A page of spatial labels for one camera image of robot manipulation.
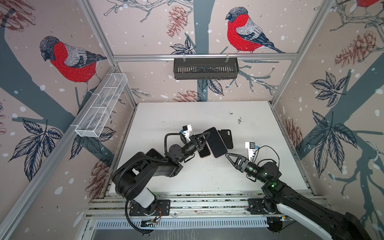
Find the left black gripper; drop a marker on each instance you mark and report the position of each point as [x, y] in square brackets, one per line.
[194, 139]

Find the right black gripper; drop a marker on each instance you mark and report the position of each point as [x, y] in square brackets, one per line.
[242, 161]

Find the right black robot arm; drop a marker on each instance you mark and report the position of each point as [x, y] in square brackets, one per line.
[279, 197]

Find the black phone near left arm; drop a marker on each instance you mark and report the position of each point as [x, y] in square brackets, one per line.
[154, 154]

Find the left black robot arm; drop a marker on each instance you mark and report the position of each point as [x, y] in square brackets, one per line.
[132, 177]

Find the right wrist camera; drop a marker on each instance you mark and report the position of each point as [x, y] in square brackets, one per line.
[252, 148]

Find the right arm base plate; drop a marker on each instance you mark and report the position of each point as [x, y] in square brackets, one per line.
[263, 206]

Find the black wire wall basket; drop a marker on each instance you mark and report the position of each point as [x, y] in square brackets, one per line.
[206, 68]

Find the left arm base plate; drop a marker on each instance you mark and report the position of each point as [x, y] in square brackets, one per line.
[157, 208]

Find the white mesh wall tray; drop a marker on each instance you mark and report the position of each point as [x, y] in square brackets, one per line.
[98, 114]

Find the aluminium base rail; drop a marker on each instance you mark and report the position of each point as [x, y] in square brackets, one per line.
[181, 205]

